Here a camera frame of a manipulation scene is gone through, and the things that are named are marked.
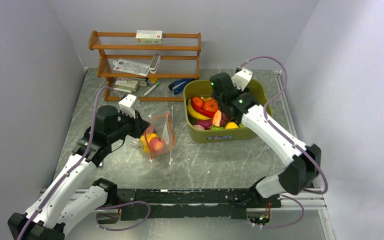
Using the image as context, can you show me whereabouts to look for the orange mini pumpkin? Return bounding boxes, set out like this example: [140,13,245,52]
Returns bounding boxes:
[202,100,219,113]

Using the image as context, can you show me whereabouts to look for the yellow banana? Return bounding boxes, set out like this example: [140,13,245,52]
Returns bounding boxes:
[186,99,212,120]

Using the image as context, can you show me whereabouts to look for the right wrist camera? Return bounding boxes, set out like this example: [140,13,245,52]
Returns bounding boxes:
[231,67,253,91]

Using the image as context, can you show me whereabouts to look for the blue stapler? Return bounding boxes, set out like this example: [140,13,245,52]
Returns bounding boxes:
[168,78,195,95]

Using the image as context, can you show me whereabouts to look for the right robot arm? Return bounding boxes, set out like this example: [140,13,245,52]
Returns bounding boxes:
[209,71,323,207]

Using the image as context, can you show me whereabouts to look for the white box lower shelf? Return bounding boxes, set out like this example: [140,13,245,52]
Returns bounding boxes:
[114,77,139,92]

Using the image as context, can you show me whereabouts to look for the white case on shelf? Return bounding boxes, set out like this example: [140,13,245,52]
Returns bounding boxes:
[149,53,161,74]

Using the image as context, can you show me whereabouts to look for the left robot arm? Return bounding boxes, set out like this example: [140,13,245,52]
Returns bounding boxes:
[7,105,150,240]

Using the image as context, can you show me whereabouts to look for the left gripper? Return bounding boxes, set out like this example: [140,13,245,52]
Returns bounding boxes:
[107,107,150,143]

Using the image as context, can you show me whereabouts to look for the papaya slice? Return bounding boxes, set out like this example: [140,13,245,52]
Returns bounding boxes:
[211,110,232,127]

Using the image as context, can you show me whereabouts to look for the white red box on shelf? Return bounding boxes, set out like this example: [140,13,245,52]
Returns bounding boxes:
[135,30,163,45]

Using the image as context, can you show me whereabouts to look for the clear zip top bag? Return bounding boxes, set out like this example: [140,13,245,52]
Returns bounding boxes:
[131,109,175,163]

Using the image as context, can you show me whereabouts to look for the purple sweet potato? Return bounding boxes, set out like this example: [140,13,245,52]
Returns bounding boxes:
[196,119,213,130]

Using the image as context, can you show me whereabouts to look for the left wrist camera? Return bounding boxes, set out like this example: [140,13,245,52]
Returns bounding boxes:
[118,94,138,120]

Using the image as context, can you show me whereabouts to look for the olive green plastic bin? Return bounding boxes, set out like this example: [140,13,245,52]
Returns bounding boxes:
[183,78,268,144]

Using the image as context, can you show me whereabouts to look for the packaged item on shelf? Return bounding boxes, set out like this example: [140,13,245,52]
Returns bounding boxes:
[112,58,150,77]

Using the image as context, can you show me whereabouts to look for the white marker pen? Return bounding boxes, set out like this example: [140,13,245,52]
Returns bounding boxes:
[143,81,160,97]

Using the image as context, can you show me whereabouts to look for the pink peach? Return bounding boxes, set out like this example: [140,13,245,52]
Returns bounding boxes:
[149,137,166,154]

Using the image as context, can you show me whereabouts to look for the yellow lemon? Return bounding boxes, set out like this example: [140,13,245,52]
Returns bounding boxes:
[224,121,239,130]

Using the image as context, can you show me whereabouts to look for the wooden shelf rack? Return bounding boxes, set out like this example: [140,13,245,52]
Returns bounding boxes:
[88,30,202,87]

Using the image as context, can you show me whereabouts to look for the red chili pepper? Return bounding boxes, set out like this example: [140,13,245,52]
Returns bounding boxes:
[190,99,215,118]

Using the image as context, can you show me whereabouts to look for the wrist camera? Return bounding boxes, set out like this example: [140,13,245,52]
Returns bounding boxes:
[231,67,253,91]
[118,94,138,120]

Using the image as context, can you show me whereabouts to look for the yellow bell pepper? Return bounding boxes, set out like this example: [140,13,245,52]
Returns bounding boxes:
[140,133,160,154]

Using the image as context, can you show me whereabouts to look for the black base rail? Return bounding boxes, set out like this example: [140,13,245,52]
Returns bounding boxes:
[104,188,281,221]

